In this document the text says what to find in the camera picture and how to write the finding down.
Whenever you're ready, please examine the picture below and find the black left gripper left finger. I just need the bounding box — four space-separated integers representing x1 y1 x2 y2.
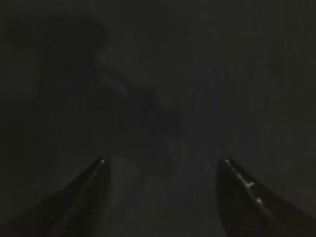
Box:
0 158 111 237

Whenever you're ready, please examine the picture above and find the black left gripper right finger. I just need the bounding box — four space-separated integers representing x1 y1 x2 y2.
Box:
216 158 316 237

